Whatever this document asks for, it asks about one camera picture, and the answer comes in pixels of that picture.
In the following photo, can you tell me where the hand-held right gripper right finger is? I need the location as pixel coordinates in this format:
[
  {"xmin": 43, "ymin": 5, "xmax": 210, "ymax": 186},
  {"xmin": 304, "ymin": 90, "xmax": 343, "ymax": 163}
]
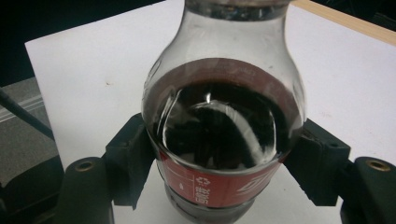
[{"xmin": 282, "ymin": 119, "xmax": 352, "ymax": 207}]

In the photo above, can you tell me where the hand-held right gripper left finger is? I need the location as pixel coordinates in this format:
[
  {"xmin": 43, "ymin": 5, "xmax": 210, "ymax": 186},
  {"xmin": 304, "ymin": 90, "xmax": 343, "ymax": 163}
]
[{"xmin": 105, "ymin": 112, "xmax": 157, "ymax": 210}]

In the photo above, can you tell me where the red-capped cola bottle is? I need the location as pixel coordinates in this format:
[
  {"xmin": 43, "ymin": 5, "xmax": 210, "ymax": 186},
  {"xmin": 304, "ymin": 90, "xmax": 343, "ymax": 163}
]
[{"xmin": 140, "ymin": 0, "xmax": 308, "ymax": 224}]

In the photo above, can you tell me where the black metal bar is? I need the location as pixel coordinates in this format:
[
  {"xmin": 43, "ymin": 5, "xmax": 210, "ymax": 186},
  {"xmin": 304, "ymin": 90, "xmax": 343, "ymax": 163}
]
[{"xmin": 0, "ymin": 87, "xmax": 56, "ymax": 142}]

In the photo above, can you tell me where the wooden table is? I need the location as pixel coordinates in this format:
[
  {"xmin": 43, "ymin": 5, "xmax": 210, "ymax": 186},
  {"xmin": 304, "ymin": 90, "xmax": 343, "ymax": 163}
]
[{"xmin": 291, "ymin": 0, "xmax": 396, "ymax": 48}]

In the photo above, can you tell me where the aluminium floor rail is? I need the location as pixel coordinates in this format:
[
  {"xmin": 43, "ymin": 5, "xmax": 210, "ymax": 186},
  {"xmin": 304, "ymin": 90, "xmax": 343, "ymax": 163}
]
[{"xmin": 0, "ymin": 93, "xmax": 44, "ymax": 124}]

